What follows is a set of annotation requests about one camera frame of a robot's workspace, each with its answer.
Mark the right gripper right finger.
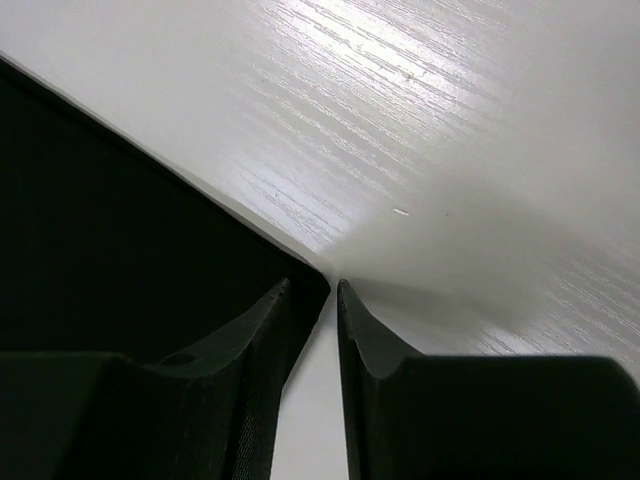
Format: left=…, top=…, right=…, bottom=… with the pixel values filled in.
left=337, top=281, right=639, bottom=479

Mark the black skirt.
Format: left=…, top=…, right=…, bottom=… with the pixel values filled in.
left=1, top=63, right=330, bottom=364

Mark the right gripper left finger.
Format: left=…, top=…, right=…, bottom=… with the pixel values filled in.
left=1, top=281, right=291, bottom=479

